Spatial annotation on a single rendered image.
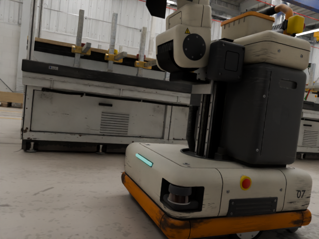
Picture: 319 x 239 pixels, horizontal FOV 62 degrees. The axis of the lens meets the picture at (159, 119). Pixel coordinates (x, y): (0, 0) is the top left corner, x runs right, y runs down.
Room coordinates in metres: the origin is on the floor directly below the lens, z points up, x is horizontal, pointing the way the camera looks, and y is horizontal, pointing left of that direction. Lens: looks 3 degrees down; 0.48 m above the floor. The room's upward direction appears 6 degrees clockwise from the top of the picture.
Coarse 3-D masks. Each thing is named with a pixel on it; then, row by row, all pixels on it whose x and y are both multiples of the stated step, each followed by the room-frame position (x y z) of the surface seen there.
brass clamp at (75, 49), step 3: (72, 48) 1.99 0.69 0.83; (75, 48) 2.00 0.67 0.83; (78, 48) 2.00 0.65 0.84; (81, 48) 2.01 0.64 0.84; (90, 48) 2.04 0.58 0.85; (72, 51) 2.00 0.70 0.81; (75, 51) 2.00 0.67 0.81; (78, 51) 2.00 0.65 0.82; (81, 51) 2.01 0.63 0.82; (87, 51) 2.03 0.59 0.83; (90, 51) 2.04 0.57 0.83; (81, 54) 2.05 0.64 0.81; (84, 54) 2.03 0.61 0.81; (87, 54) 2.03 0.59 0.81; (90, 54) 2.04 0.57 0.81
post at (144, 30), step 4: (144, 28) 2.21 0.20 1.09; (144, 32) 2.21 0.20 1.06; (144, 36) 2.21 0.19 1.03; (144, 40) 2.21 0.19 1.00; (140, 44) 2.23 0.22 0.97; (144, 44) 2.21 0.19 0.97; (140, 48) 2.21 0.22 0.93; (144, 48) 2.21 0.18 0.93; (140, 52) 2.20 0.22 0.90; (140, 56) 2.20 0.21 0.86; (140, 60) 2.20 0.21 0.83; (140, 68) 2.21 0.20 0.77; (140, 72) 2.21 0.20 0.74
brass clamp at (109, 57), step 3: (105, 54) 2.10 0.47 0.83; (108, 54) 2.09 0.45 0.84; (111, 54) 2.10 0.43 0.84; (105, 57) 2.09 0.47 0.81; (108, 57) 2.09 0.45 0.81; (111, 57) 2.10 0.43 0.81; (114, 57) 2.11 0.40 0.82; (108, 60) 2.11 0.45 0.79; (111, 60) 2.10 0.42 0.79; (114, 60) 2.11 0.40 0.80; (117, 60) 2.12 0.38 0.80; (120, 60) 2.13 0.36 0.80
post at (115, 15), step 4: (112, 16) 2.13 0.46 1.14; (116, 16) 2.11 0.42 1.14; (112, 20) 2.12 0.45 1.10; (116, 20) 2.11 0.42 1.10; (112, 24) 2.10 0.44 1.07; (116, 24) 2.12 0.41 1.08; (112, 28) 2.10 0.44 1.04; (112, 32) 2.10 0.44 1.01; (112, 36) 2.11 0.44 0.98; (112, 40) 2.11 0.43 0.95; (112, 44) 2.11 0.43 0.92; (112, 48) 2.11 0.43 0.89; (112, 52) 2.11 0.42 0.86; (108, 64) 2.10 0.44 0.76; (112, 64) 2.11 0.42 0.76; (108, 68) 2.10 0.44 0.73; (112, 68) 2.12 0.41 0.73
